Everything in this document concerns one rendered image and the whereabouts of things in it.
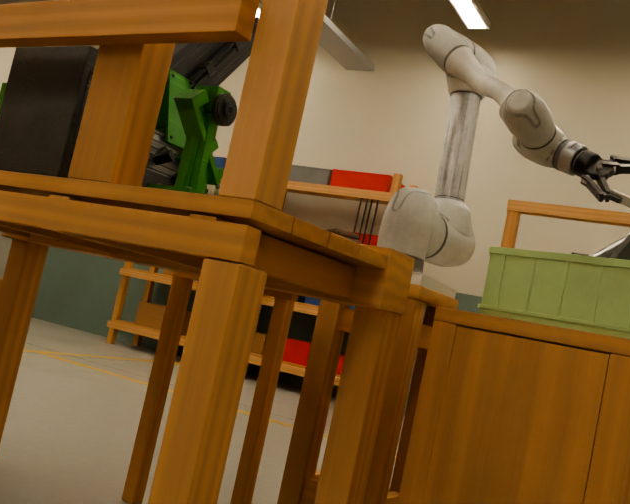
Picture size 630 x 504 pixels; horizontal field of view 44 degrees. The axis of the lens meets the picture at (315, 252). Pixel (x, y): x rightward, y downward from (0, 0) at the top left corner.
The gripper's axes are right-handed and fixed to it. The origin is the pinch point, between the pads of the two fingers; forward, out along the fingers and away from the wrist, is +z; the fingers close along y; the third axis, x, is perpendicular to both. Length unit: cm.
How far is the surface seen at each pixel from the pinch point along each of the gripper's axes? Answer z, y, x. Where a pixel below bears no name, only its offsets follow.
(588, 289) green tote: 12.0, -40.7, -0.9
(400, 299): -25, -64, 11
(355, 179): -404, 219, 300
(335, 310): -55, -63, 36
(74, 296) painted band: -694, -11, 488
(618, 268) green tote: 15.5, -35.8, -6.1
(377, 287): -26, -70, 3
